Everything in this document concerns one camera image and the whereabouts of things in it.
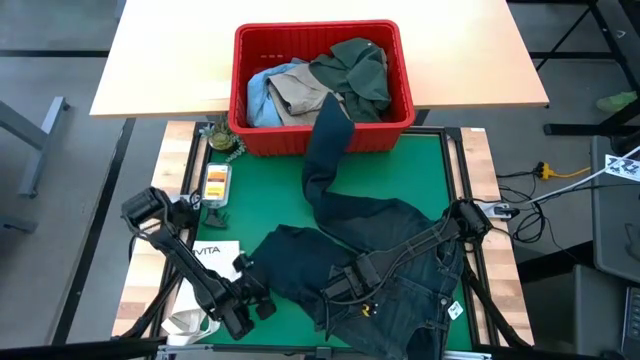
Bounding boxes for light blue garment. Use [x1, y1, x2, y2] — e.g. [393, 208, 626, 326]
[245, 61, 302, 129]

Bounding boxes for green object on floor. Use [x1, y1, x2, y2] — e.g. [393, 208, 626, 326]
[595, 90, 639, 114]

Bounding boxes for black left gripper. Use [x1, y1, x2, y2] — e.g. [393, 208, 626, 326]
[223, 252, 275, 327]

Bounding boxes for black metal station frame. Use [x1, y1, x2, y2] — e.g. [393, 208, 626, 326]
[111, 120, 535, 360]

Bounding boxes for white tote bag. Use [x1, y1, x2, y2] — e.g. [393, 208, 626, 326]
[160, 239, 242, 348]

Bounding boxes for grey metal table leg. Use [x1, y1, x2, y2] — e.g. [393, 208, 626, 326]
[0, 95, 72, 199]

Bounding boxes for dark blue denim jeans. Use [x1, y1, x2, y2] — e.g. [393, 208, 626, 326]
[247, 92, 467, 360]

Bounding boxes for grey cabinet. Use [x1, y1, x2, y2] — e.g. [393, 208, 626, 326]
[589, 134, 640, 285]

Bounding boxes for light wooden table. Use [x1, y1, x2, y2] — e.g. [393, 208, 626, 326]
[89, 0, 550, 120]

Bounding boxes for white floor cable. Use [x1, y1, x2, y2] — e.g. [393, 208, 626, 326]
[528, 144, 640, 207]

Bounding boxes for white box with orange label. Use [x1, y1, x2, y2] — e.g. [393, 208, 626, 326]
[200, 161, 233, 209]

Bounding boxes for white printed sign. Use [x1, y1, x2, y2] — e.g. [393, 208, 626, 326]
[603, 153, 640, 184]

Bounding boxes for black cable bundle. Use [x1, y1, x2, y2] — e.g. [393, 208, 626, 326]
[494, 168, 552, 247]

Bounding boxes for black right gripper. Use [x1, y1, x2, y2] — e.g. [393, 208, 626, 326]
[319, 251, 384, 342]

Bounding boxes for grey box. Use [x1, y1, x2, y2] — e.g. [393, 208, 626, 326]
[519, 263, 627, 357]

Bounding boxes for black metal table legs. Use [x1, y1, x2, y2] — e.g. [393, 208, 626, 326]
[533, 0, 640, 137]

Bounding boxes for green table mat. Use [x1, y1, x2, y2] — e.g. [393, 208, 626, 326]
[191, 131, 474, 351]

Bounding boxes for small black stand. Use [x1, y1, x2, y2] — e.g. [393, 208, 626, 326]
[201, 208, 232, 231]

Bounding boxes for red plastic laundry bin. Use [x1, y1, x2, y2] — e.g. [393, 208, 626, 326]
[227, 19, 417, 158]

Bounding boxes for dark green shirt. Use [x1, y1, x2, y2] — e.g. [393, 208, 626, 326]
[308, 37, 393, 124]

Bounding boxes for beige garment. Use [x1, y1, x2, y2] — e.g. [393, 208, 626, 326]
[265, 62, 352, 128]

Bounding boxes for small potted succulent plant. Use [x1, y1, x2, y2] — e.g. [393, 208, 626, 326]
[199, 115, 248, 164]

